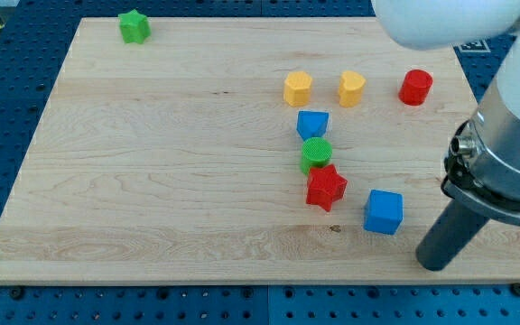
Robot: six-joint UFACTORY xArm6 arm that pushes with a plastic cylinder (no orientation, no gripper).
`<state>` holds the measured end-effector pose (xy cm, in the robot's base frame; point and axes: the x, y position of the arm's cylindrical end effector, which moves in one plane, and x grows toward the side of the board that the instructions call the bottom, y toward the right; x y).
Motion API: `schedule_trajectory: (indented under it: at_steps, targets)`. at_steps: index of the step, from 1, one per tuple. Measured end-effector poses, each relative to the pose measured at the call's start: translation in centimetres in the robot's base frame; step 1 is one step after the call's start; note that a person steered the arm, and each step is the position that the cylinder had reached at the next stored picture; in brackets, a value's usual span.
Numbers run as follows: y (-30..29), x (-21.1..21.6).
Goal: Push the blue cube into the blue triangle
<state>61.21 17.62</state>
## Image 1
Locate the yellow hexagon block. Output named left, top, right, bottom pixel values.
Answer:
left=283, top=70, right=312, bottom=107

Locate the green star block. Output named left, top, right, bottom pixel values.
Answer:
left=118, top=9, right=151, bottom=44

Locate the light wooden board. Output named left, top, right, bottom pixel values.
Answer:
left=0, top=18, right=520, bottom=285

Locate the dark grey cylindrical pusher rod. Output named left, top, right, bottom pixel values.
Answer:
left=415, top=200, right=489, bottom=271

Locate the green cylinder block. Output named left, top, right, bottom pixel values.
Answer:
left=300, top=137, right=332, bottom=175

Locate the black and white fiducial tag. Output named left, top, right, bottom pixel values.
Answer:
left=458, top=40, right=490, bottom=53

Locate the red cylinder block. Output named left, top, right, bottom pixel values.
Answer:
left=398, top=70, right=433, bottom=106

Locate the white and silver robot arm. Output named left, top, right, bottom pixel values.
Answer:
left=372, top=0, right=520, bottom=236

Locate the yellow heart block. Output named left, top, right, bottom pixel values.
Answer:
left=338, top=70, right=367, bottom=107

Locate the red star block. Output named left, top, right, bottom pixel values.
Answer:
left=306, top=164, right=348, bottom=212

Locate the blue cube block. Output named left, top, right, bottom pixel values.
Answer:
left=363, top=190, right=404, bottom=235

